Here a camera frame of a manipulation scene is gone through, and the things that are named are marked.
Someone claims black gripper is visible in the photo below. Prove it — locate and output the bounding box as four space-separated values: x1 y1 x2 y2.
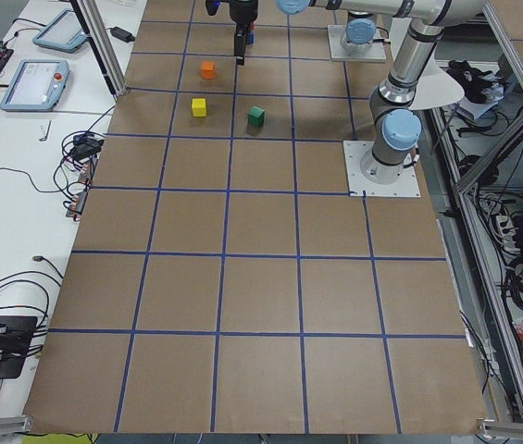
205 0 258 66

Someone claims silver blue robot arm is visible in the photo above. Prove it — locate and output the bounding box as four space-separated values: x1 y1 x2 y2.
340 11 389 55
276 0 485 184

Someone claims orange wooden block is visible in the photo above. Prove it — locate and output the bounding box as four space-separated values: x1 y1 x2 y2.
200 60 218 80

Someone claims yellow wooden block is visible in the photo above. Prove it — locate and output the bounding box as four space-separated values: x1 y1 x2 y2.
191 97 207 117

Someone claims green wooden block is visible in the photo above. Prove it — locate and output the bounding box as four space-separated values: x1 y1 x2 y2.
247 105 266 128

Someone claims black power adapter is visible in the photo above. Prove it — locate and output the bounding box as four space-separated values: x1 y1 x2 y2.
110 27 135 43

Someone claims far blue teach pendant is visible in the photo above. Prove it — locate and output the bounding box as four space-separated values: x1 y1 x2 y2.
32 9 87 54

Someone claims blue teach pendant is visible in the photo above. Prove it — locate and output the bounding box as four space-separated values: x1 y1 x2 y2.
0 59 69 112
32 9 87 54

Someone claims near blue teach pendant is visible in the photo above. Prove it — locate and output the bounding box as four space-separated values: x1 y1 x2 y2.
0 59 69 112

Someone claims metal allen key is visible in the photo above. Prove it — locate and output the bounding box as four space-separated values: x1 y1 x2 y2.
39 120 52 142

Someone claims brown paper table cover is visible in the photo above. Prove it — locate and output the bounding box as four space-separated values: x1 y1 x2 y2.
25 1 486 435

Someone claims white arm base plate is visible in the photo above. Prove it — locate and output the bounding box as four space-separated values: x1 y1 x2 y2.
342 141 421 198
327 25 387 63

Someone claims aluminium frame post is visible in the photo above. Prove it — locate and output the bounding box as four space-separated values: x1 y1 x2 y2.
70 0 127 97

